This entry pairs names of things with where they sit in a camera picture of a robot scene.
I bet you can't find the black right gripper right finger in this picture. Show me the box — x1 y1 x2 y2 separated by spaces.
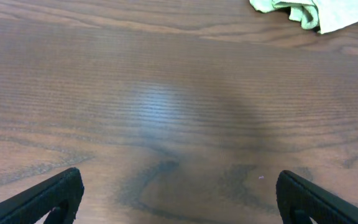
276 170 358 224

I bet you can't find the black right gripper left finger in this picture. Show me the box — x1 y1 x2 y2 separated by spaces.
0 167 85 224

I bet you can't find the light green cloth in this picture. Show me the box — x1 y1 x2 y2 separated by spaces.
249 0 358 34

